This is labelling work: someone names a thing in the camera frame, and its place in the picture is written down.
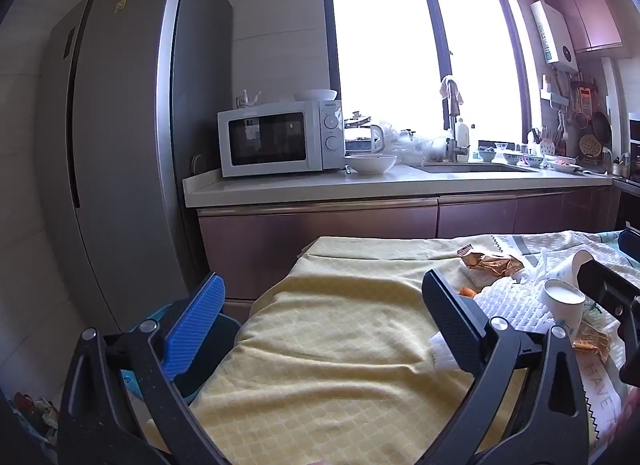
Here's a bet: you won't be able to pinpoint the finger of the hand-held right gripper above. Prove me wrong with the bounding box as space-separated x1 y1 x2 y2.
619 228 640 263
577 257 640 327

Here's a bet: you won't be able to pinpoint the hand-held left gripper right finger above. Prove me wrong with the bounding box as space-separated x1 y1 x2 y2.
421 269 591 465

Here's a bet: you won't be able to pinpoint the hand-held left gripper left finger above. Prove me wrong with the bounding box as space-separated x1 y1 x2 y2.
56 272 226 465

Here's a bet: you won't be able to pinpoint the teal plastic bin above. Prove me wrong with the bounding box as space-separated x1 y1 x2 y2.
120 307 243 406

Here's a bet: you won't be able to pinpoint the white paper cup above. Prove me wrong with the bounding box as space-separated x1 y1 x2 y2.
569 249 597 291
542 277 587 342

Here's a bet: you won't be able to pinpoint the white foam net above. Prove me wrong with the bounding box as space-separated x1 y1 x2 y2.
472 275 551 328

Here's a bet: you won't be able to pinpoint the gold snack wrapper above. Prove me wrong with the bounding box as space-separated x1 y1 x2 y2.
457 244 525 279

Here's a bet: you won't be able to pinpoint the white tissue paper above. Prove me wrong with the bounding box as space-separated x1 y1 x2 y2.
429 332 476 377

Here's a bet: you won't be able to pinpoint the small gold wrapper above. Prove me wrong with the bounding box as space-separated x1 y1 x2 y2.
572 322 612 362

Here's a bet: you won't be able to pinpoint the white patterned cloth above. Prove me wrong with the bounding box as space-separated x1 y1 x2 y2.
470 230 640 465

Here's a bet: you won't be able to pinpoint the hanging dark pan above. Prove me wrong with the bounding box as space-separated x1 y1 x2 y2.
591 110 613 145

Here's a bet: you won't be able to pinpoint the yellow checked blanket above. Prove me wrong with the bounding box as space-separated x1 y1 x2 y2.
140 235 531 465

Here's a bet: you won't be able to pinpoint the kitchen sink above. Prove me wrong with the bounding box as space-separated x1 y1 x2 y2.
422 161 537 175

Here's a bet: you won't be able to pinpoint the kitchen counter with cabinets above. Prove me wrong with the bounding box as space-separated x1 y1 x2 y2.
182 164 640 308

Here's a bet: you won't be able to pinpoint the large white bowl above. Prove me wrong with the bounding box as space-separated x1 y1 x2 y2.
344 154 399 176

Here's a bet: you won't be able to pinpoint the clear plastic bags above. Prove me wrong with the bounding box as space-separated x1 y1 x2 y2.
384 119 448 162

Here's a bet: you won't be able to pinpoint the teal plastic basket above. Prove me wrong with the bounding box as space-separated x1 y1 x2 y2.
10 391 59 447

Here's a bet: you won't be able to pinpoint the grey refrigerator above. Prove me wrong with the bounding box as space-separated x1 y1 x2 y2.
32 0 236 336

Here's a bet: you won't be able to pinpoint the glass kettle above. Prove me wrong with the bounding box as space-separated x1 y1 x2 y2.
344 111 386 156

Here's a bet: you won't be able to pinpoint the metal faucet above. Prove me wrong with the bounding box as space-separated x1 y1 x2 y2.
440 76 471 164

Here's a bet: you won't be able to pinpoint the white microwave oven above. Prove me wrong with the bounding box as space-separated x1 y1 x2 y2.
217 99 346 178

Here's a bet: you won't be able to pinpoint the white water heater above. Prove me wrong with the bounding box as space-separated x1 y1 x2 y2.
530 0 579 69

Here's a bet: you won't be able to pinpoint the shallow white bowl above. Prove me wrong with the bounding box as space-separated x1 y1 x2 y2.
293 89 339 103

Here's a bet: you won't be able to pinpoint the dark framed window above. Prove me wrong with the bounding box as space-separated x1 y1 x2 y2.
320 0 532 147

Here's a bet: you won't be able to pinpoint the pink wall cabinet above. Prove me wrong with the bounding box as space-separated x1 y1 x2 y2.
557 0 624 54

